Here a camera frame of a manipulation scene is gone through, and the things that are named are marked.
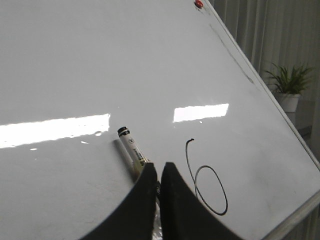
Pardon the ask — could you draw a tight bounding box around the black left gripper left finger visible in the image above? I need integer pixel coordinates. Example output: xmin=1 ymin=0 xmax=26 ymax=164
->
xmin=82 ymin=163 xmax=157 ymax=240

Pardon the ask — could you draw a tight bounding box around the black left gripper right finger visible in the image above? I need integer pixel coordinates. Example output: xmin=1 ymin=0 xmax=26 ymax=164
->
xmin=160 ymin=162 xmax=240 ymax=240

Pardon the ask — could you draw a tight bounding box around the black and white whiteboard marker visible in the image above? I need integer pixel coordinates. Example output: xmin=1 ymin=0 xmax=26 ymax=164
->
xmin=117 ymin=126 xmax=151 ymax=180

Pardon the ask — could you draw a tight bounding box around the red round whiteboard magnet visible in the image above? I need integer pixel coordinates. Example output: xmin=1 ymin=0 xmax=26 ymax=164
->
xmin=194 ymin=0 xmax=204 ymax=9

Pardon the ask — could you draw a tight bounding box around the green potted plant white pot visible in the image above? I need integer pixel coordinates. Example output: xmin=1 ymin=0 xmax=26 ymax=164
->
xmin=264 ymin=64 xmax=314 ymax=113

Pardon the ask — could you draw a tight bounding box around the white whiteboard with metal frame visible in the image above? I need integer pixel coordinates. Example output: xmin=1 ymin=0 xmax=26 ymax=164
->
xmin=0 ymin=0 xmax=320 ymax=240

